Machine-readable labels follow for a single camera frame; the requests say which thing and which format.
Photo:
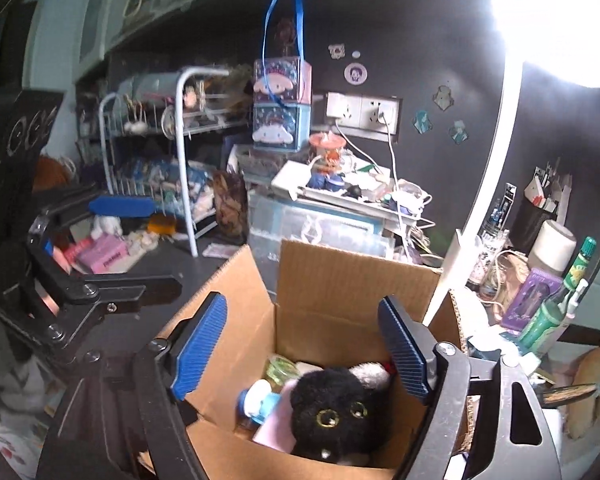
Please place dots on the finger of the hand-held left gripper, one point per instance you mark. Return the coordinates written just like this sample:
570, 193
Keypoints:
122, 207
130, 290

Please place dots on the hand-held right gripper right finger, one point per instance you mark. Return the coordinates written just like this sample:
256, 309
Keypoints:
405, 350

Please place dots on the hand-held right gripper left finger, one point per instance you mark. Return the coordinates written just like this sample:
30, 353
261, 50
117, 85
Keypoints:
200, 345

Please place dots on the white and blue lens case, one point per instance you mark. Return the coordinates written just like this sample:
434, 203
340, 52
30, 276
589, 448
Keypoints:
257, 402

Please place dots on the clear cup with green jelly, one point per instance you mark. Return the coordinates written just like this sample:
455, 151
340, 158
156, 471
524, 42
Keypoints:
281, 369

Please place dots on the black plush cat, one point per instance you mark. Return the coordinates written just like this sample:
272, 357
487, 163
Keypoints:
335, 420

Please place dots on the cardboard box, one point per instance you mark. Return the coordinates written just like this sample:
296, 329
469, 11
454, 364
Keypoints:
325, 285

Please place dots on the lilac rectangular box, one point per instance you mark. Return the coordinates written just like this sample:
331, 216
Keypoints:
275, 425

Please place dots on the white plush bunny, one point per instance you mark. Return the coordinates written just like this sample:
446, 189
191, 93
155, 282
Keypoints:
106, 227

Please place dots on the orange box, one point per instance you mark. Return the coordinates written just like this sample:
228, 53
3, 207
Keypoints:
162, 225

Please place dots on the pink glitter box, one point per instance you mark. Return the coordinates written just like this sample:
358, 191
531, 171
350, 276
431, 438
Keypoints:
102, 255

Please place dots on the blue cartoon printed box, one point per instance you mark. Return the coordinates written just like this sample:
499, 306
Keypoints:
165, 180

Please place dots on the red tube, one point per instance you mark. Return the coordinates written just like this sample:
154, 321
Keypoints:
72, 252

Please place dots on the white pompom clip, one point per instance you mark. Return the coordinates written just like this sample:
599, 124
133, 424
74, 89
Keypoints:
137, 127

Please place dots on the white packet red print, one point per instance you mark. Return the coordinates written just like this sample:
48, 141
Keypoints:
221, 250

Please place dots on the snack print card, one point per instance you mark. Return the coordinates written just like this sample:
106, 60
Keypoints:
230, 205

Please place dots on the purple box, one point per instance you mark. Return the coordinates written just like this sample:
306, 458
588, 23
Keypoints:
530, 302

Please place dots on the clear zip bag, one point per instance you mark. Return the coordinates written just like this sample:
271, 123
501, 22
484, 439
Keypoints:
320, 225

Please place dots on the green glass bottle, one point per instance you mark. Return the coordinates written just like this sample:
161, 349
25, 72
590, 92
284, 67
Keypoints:
555, 310

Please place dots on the white cluttered tray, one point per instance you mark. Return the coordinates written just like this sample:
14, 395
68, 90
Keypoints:
360, 195

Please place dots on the small white carton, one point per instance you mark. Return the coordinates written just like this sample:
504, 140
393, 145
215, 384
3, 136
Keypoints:
295, 177

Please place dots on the blue cartoon tin box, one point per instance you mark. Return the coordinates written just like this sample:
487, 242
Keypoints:
280, 127

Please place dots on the black pen holder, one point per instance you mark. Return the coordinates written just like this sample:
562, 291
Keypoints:
530, 225

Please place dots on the white cylinder humidifier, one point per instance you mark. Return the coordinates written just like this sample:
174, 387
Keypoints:
555, 247

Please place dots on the white desk lamp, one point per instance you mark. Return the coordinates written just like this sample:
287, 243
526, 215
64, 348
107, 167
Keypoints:
495, 160

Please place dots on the orange lidded cup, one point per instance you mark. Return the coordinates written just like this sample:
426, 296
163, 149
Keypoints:
326, 150

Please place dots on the pale blue figure sticker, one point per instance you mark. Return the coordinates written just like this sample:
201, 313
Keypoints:
458, 131

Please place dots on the teal figure sticker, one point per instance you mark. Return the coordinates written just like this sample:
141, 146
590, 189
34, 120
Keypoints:
421, 121

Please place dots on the brown bear spring figure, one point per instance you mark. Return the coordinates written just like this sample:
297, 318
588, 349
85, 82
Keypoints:
287, 35

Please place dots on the cream figure sticker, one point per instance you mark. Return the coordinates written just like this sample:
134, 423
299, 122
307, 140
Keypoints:
443, 97

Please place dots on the white bear sticker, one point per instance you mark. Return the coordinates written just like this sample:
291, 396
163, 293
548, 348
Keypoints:
337, 51

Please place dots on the round portrait sticker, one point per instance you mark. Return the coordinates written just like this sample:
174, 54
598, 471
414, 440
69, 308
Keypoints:
355, 73

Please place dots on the white wall socket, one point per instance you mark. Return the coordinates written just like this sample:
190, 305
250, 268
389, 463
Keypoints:
362, 115

